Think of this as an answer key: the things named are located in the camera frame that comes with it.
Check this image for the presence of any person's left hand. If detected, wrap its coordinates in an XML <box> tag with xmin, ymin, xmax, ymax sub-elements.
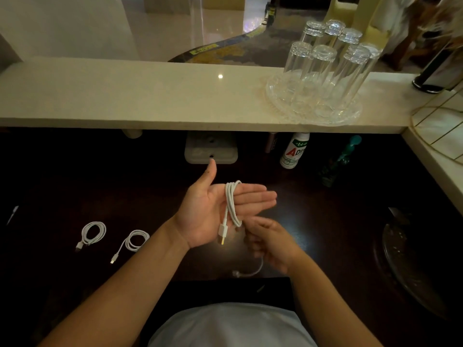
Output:
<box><xmin>172</xmin><ymin>158</ymin><xmax>278</xmax><ymax>250</ymax></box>

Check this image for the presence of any person's right hand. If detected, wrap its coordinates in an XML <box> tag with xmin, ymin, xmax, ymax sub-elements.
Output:
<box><xmin>242</xmin><ymin>216</ymin><xmax>308</xmax><ymax>275</ymax></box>

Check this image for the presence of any white charging cable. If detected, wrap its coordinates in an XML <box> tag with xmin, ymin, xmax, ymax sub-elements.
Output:
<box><xmin>75</xmin><ymin>221</ymin><xmax>108</xmax><ymax>253</ymax></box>
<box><xmin>218</xmin><ymin>179</ymin><xmax>265</xmax><ymax>280</ymax></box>
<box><xmin>110</xmin><ymin>229</ymin><xmax>150</xmax><ymax>265</ymax></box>

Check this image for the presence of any person's right forearm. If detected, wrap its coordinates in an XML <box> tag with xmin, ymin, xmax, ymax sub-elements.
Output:
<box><xmin>286</xmin><ymin>251</ymin><xmax>384</xmax><ymax>347</ymax></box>

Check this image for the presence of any person's left forearm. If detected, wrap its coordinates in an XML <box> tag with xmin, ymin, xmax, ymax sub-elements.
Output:
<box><xmin>38</xmin><ymin>218</ymin><xmax>191</xmax><ymax>347</ymax></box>

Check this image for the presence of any person's white shirt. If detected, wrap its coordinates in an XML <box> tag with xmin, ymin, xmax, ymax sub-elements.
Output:
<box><xmin>148</xmin><ymin>302</ymin><xmax>318</xmax><ymax>347</ymax></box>

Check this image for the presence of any white socket box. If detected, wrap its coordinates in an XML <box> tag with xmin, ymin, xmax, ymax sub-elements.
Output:
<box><xmin>184</xmin><ymin>133</ymin><xmax>239</xmax><ymax>165</ymax></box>

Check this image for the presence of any white bottle red green label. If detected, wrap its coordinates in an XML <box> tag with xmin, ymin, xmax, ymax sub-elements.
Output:
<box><xmin>279</xmin><ymin>132</ymin><xmax>311</xmax><ymax>170</ymax></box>

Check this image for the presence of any teal plastic bottle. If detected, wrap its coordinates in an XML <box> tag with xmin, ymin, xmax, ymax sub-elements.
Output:
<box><xmin>320</xmin><ymin>135</ymin><xmax>362</xmax><ymax>187</ymax></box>

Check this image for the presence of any round metal dish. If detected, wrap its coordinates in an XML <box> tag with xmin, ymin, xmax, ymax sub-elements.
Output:
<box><xmin>381</xmin><ymin>207</ymin><xmax>453</xmax><ymax>320</ymax></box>

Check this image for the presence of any clear glass tray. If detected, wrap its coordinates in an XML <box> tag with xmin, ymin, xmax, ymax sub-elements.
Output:
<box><xmin>266</xmin><ymin>72</ymin><xmax>363</xmax><ymax>126</ymax></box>

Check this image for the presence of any cream stone counter ledge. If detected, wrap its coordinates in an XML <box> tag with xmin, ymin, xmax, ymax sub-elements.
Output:
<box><xmin>0</xmin><ymin>56</ymin><xmax>463</xmax><ymax>215</ymax></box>

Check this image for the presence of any group of upturned clear glasses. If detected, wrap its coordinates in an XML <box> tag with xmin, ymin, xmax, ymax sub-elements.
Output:
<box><xmin>284</xmin><ymin>19</ymin><xmax>383</xmax><ymax>118</ymax></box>

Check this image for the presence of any clear sign stand black base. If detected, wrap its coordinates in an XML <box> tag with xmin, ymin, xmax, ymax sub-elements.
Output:
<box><xmin>412</xmin><ymin>43</ymin><xmax>463</xmax><ymax>94</ymax></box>

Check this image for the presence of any yellow covered chair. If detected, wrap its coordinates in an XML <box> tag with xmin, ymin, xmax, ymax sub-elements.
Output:
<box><xmin>324</xmin><ymin>0</ymin><xmax>359</xmax><ymax>27</ymax></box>
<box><xmin>351</xmin><ymin>0</ymin><xmax>391</xmax><ymax>47</ymax></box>

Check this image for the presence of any brown wooden table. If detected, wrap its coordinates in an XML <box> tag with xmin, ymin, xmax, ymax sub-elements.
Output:
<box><xmin>390</xmin><ymin>7</ymin><xmax>435</xmax><ymax>69</ymax></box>

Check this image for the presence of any dried flower bunch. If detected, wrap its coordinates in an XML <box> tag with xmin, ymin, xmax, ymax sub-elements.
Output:
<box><xmin>430</xmin><ymin>0</ymin><xmax>463</xmax><ymax>47</ymax></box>

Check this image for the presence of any gold wire basket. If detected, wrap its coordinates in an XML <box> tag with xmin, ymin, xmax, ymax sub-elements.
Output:
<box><xmin>409</xmin><ymin>82</ymin><xmax>463</xmax><ymax>167</ymax></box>

